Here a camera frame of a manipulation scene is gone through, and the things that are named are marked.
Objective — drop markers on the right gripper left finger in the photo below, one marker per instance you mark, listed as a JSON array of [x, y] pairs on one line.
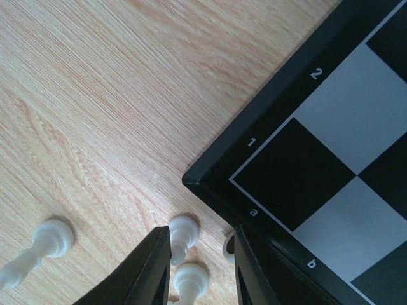
[[142, 278]]

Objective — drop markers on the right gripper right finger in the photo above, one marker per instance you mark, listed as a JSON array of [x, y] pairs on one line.
[[265, 276]]

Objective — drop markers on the white chess piece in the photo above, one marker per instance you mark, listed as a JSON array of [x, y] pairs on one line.
[[52, 238], [229, 248], [184, 234], [191, 281]]

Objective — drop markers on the black and silver chessboard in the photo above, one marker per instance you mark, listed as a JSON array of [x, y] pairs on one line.
[[315, 164]]

